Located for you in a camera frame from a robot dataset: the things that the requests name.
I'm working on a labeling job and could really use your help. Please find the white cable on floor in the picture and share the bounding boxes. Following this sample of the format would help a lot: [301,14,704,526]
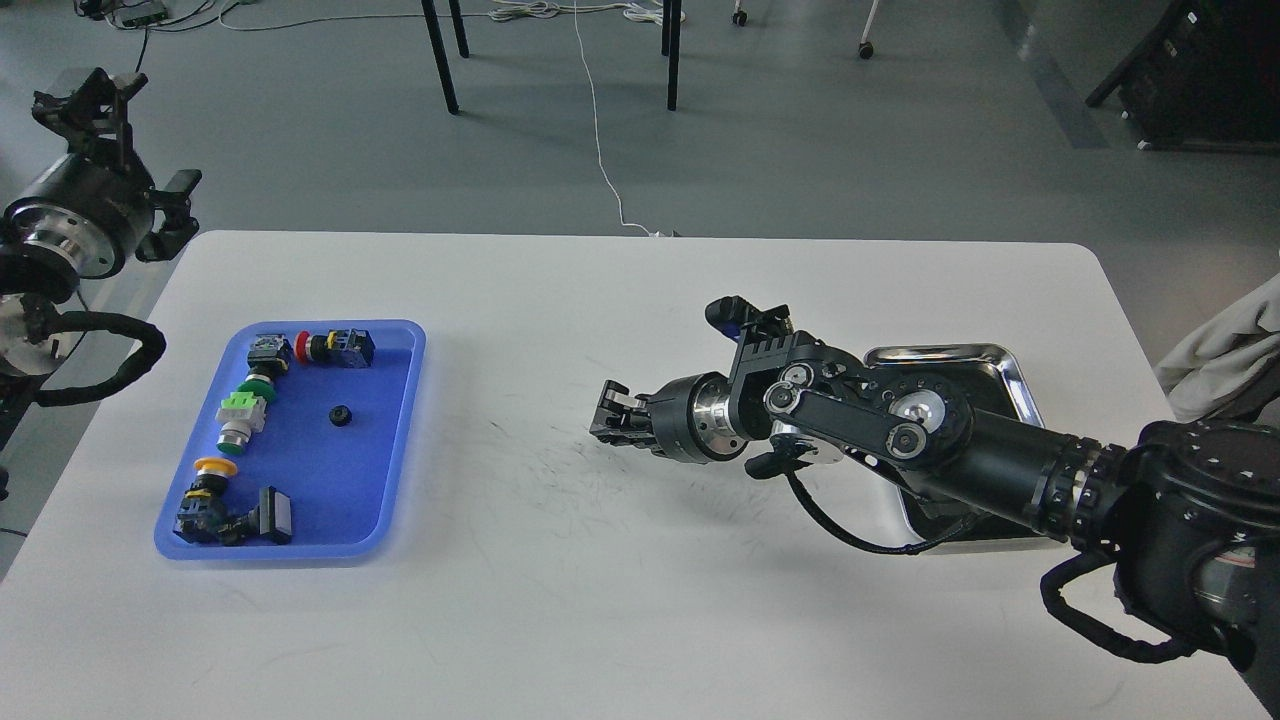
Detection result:
[490,0,691,240]

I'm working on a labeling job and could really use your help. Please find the green push button switch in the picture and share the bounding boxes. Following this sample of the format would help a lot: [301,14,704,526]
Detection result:
[215,373,276,456]

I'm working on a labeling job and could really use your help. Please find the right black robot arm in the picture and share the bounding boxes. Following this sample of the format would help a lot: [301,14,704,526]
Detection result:
[590,296,1279,715]

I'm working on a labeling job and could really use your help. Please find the silver metal tray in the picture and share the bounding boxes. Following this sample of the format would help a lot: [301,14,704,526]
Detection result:
[861,343,1053,555]

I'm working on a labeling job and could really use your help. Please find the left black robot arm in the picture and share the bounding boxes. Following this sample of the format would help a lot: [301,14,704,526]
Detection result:
[1,68,202,441]

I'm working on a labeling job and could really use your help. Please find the black cable on floor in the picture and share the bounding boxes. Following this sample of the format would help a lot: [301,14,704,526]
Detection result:
[76,0,241,81]

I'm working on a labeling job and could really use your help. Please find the black table legs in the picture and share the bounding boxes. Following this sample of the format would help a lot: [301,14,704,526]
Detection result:
[420,0,684,115]

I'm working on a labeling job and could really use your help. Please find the blue plastic tray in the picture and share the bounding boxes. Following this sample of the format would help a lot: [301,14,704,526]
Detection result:
[154,319,428,561]

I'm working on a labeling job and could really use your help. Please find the grey black switch block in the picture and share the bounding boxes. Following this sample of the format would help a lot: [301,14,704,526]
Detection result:
[246,334,294,378]

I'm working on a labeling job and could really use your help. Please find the black square button switch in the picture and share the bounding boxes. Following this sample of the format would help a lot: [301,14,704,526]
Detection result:
[218,486,294,546]

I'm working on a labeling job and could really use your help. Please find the red emergency stop button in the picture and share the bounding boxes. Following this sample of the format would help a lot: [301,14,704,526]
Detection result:
[293,328,376,369]

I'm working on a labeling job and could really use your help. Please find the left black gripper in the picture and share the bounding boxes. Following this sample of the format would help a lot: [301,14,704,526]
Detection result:
[3,67,204,281]

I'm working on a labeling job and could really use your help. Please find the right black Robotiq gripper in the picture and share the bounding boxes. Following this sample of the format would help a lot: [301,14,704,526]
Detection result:
[589,372,733,464]

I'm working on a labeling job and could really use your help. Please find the yellow push button switch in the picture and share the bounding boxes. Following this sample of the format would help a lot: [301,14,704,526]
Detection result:
[173,456,238,544]

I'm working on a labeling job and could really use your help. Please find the small black gear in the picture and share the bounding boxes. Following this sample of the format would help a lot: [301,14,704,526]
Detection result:
[326,404,355,427]

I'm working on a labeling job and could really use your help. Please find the black cabinet in corner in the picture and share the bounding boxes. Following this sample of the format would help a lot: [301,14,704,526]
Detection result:
[1085,1,1279,154]

